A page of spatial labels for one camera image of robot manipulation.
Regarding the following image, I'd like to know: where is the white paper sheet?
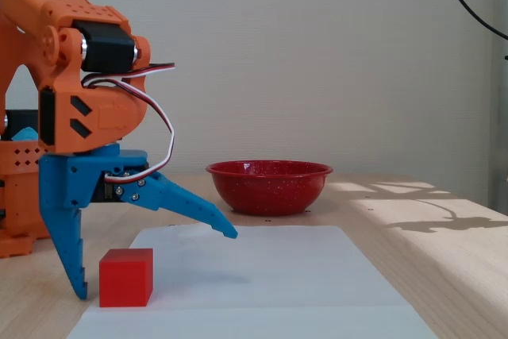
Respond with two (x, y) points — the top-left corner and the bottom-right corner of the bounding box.
(65, 225), (440, 339)

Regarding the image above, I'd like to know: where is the red speckled bowl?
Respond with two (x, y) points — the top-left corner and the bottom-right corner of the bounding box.
(205, 160), (333, 217)

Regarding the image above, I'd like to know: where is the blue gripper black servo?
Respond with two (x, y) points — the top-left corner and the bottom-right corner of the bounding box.
(38, 142), (239, 301)

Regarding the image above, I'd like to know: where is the red white black servo cable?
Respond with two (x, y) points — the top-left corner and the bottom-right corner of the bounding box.
(81, 61), (176, 186)

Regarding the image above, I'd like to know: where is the red cube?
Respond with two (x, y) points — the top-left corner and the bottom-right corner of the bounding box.
(98, 248), (154, 308)

